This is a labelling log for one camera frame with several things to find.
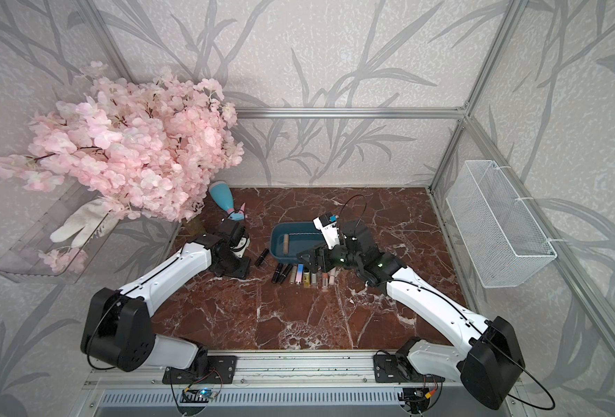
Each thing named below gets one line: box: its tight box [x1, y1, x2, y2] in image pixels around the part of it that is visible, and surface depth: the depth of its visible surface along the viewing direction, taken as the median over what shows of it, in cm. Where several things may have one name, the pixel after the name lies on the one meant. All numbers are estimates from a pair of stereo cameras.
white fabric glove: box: [49, 198, 118, 249], surface depth 66 cm
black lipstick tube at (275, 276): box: [271, 262, 284, 285], surface depth 95 cm
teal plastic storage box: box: [269, 221, 327, 263], surface depth 103 cm
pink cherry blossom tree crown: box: [0, 60, 245, 272], surface depth 60 cm
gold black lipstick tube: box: [303, 265, 311, 289], surface depth 93 cm
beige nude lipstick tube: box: [283, 233, 290, 256], surface depth 101 cm
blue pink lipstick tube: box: [295, 264, 305, 285], surface depth 93 cm
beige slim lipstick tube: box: [289, 264, 298, 285], surface depth 93 cm
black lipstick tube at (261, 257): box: [254, 248, 270, 267], surface depth 98 cm
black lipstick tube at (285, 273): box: [278, 264, 294, 285], surface depth 94 cm
